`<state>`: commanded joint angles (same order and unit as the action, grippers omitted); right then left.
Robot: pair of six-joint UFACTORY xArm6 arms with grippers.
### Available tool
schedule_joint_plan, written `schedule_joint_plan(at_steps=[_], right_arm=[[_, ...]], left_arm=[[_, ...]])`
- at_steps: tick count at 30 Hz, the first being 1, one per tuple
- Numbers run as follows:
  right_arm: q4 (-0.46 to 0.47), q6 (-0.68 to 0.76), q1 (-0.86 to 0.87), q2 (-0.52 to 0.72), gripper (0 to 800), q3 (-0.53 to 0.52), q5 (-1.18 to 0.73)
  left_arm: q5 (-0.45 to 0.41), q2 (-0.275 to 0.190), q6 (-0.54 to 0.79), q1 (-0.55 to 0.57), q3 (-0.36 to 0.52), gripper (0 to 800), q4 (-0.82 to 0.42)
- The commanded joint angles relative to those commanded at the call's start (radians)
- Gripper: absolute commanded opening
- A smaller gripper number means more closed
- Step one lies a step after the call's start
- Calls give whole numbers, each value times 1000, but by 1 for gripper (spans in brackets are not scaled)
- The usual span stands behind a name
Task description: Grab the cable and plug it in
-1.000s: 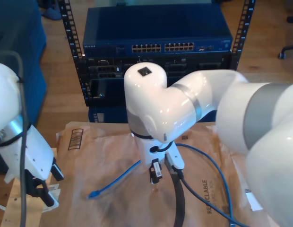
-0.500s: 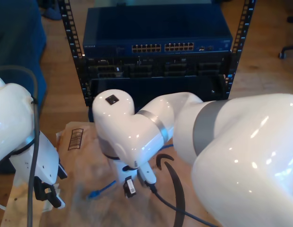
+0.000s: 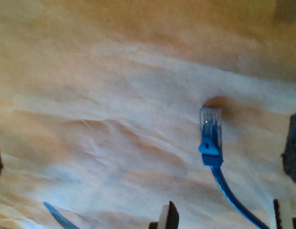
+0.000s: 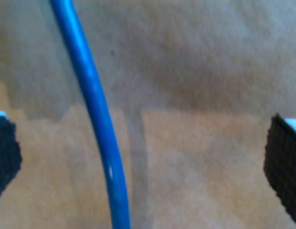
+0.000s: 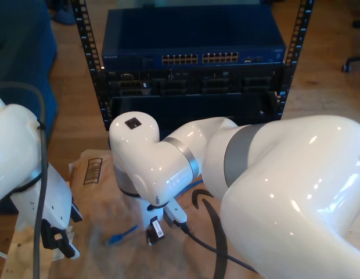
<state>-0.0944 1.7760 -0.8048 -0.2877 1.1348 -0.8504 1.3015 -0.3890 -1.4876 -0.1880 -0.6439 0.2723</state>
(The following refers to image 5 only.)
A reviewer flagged blue network cable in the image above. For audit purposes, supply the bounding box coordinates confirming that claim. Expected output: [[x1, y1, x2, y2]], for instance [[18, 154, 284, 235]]
[[106, 179, 204, 247]]

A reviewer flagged brown paper mailer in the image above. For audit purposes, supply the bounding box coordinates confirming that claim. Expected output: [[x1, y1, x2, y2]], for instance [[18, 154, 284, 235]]
[[48, 148, 267, 279]]

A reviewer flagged black empty rack tray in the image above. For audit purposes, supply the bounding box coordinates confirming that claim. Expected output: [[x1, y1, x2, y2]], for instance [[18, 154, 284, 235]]
[[105, 91, 282, 131]]

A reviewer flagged black rack server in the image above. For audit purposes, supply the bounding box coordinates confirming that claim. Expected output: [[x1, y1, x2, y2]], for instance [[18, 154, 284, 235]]
[[103, 67, 286, 96]]

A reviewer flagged blue sofa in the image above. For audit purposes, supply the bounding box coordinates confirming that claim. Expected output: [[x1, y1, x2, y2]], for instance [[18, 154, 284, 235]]
[[0, 0, 59, 214]]

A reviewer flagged grey slipper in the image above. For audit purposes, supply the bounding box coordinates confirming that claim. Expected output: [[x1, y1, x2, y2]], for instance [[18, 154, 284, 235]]
[[51, 8, 77, 26]]

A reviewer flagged black office chair base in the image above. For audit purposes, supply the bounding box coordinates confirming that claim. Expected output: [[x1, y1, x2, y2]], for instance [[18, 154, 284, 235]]
[[341, 19, 360, 73]]

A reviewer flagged thick grey cable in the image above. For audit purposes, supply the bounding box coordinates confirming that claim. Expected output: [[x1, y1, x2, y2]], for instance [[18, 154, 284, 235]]
[[0, 82, 50, 279]]

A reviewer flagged black server rack frame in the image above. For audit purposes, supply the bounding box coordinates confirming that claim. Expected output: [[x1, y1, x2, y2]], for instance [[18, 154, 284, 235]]
[[71, 0, 315, 131]]

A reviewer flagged blue network switch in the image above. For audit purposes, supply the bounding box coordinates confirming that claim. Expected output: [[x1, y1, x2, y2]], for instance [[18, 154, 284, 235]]
[[100, 8, 286, 70]]

